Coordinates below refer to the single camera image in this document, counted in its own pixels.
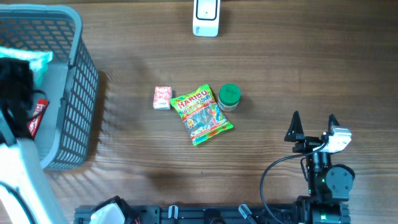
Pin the red Nescafe coffee stick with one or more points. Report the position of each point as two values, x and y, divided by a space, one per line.
38 114

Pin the green lid jar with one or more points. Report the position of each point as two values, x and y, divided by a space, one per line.
229 97

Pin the small red white box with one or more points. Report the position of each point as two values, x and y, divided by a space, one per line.
162 96

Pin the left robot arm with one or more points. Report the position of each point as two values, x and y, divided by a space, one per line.
25 192

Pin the white barcode scanner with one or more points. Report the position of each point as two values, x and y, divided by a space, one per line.
206 18

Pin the mint Zappy wipes pack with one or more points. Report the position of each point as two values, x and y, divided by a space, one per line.
38 61

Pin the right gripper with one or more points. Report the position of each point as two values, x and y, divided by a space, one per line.
295 133

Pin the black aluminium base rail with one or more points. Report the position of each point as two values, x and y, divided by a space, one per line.
285 213

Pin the grey plastic mesh basket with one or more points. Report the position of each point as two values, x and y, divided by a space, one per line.
70 83

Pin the green Haribo gummy bag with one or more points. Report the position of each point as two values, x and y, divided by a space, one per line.
201 114

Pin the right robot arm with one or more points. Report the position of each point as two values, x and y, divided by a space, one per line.
328 185

